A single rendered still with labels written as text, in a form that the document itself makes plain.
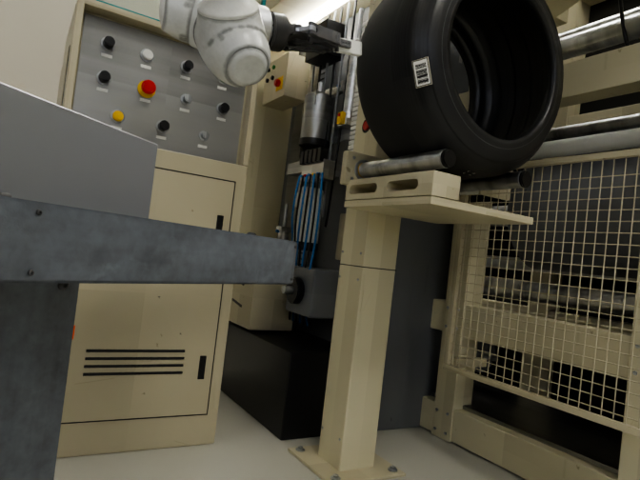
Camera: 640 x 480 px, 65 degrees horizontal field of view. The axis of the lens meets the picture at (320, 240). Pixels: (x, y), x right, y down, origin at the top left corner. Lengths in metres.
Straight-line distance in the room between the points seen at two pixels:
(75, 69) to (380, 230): 0.97
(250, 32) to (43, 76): 3.00
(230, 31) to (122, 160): 0.50
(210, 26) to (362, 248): 0.86
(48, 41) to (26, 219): 3.61
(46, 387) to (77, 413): 1.18
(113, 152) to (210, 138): 1.29
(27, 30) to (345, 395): 3.01
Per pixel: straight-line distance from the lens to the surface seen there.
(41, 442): 0.47
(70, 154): 0.39
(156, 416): 1.68
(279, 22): 1.11
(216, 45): 0.88
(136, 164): 0.43
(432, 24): 1.26
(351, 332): 1.55
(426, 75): 1.21
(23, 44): 3.77
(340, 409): 1.61
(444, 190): 1.21
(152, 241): 0.32
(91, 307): 1.57
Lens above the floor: 0.64
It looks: 2 degrees up
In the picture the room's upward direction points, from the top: 7 degrees clockwise
